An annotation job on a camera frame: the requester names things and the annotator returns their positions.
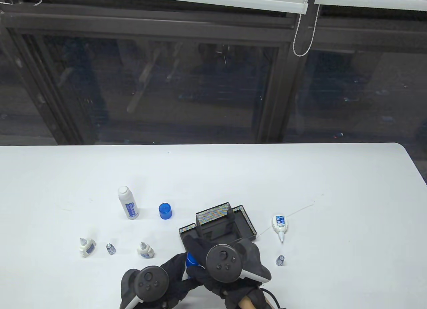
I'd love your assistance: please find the person's left hand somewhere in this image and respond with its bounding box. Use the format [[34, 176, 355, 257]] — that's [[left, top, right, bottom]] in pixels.
[[119, 252, 200, 309]]

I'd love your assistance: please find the person's right hand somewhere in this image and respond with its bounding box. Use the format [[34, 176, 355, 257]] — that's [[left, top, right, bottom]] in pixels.
[[183, 235, 272, 309]]

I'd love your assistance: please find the small white glue bottle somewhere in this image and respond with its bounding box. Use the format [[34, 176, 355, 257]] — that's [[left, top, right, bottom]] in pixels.
[[271, 215, 289, 244], [79, 237, 97, 258], [137, 241, 154, 258]]

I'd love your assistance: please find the black white tracking controller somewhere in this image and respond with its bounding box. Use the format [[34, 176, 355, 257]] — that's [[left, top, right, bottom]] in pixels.
[[125, 265, 170, 309], [206, 244, 272, 283]]

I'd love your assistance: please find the black mesh desk organizer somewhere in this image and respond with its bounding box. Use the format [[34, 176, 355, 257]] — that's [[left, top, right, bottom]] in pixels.
[[178, 202, 258, 256]]

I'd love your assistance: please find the black cable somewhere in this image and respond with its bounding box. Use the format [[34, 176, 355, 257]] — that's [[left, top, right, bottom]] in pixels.
[[260, 287, 287, 309]]

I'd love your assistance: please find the dark window frame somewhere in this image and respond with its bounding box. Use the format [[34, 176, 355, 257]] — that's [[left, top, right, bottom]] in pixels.
[[0, 0, 427, 146]]

